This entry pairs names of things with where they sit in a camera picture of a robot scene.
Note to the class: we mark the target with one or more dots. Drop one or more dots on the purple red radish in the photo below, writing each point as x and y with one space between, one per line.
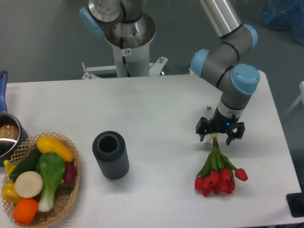
70 173

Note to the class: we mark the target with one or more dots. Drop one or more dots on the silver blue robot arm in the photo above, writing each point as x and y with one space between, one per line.
221 67

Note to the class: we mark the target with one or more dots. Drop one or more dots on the woven wicker basket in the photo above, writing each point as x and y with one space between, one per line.
65 195

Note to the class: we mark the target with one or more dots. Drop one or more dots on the red tulip bouquet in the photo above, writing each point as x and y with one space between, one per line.
218 174

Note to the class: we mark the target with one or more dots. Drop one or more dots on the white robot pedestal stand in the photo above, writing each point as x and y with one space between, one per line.
130 43

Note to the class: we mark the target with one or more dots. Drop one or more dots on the blue plastic bag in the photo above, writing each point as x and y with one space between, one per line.
284 15

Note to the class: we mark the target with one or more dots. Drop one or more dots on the white chair frame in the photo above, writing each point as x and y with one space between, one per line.
295 106

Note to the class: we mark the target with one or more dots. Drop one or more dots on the dark green cucumber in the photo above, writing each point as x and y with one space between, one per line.
28 164

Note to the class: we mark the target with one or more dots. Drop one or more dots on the dark grey ribbed vase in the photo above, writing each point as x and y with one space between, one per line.
110 152

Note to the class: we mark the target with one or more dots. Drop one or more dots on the yellow squash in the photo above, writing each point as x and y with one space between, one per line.
47 144

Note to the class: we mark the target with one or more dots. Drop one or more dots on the green bok choy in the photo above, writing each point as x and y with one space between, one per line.
51 168

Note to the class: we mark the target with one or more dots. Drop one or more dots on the black device at edge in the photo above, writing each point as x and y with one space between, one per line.
296 204

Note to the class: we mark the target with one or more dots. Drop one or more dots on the blue handled saucepan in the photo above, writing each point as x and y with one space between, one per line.
12 134

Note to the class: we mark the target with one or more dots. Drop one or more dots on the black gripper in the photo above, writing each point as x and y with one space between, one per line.
221 124

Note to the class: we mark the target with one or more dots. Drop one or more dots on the orange fruit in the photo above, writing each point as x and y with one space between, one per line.
25 211

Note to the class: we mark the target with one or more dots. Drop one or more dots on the white round radish slice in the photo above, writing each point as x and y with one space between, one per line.
28 184

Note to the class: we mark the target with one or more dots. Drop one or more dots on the yellow bell pepper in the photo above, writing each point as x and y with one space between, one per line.
9 193

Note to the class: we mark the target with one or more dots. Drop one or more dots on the yellow banana tip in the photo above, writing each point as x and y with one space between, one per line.
9 168

